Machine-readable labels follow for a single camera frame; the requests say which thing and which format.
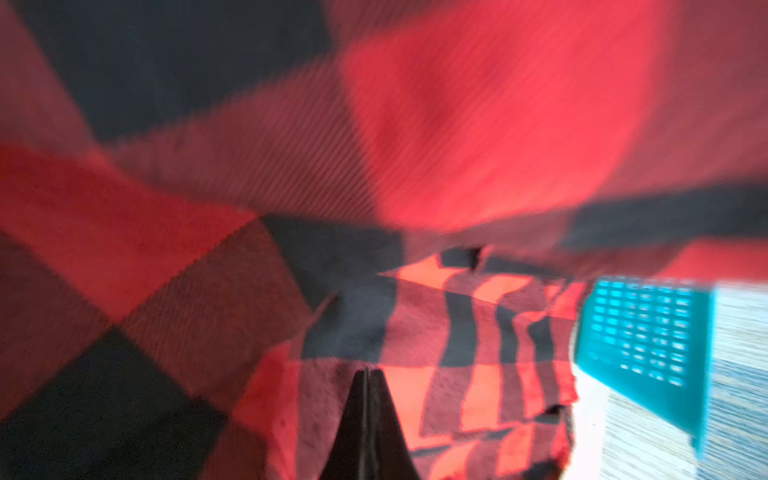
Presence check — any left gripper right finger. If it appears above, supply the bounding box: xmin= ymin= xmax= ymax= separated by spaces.
xmin=365 ymin=370 xmax=420 ymax=480

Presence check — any red black plaid shirt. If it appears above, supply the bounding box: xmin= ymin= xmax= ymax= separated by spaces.
xmin=1 ymin=1 xmax=767 ymax=479

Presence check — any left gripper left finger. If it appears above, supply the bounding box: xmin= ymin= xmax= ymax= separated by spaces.
xmin=320 ymin=370 xmax=368 ymax=480

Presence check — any teal plastic basket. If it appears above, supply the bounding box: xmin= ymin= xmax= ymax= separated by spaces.
xmin=574 ymin=276 xmax=716 ymax=455

